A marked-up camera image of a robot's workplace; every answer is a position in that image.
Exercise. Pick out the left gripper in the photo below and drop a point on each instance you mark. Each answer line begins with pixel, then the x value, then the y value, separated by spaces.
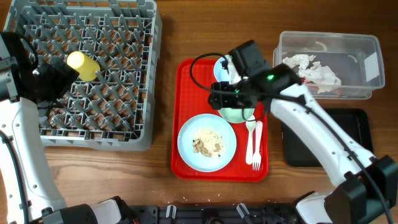
pixel 63 80

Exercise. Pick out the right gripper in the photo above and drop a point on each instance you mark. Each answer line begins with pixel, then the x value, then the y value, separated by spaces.
pixel 221 97

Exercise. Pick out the light blue bowl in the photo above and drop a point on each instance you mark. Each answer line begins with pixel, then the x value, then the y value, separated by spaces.
pixel 229 75

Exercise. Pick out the green bowl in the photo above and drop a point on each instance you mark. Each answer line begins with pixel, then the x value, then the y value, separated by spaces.
pixel 232 115

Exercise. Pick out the yellow plastic cup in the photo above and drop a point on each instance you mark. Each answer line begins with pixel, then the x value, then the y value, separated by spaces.
pixel 84 65

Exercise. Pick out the white napkin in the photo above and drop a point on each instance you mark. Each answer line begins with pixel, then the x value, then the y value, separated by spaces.
pixel 312 72

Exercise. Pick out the red snack wrapper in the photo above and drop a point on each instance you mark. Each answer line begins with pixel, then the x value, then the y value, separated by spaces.
pixel 316 89

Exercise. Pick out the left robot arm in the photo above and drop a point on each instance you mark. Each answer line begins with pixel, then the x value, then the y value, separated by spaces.
pixel 29 89

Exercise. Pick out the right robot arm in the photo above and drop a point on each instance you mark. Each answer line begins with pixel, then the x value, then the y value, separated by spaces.
pixel 365 187

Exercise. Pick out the grey dishwasher rack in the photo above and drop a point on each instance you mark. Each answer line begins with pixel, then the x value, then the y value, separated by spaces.
pixel 115 111

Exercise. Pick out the white plastic spoon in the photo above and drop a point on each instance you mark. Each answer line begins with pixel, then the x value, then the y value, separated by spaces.
pixel 250 125

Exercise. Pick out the white plastic fork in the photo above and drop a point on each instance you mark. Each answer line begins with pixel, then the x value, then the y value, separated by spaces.
pixel 256 158

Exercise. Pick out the clear plastic bin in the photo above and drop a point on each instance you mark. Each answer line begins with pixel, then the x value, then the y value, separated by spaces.
pixel 356 59

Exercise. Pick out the food scraps on plate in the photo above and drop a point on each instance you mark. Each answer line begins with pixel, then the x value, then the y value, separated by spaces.
pixel 208 142

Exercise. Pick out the red plastic tray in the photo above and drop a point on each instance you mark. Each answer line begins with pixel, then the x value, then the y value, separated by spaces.
pixel 191 100

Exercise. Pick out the light blue plate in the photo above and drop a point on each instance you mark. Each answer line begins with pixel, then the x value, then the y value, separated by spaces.
pixel 197 161

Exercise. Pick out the black tray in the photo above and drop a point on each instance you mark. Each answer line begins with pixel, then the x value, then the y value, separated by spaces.
pixel 353 121

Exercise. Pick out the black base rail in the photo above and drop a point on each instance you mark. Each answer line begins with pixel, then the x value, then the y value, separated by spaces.
pixel 267 214

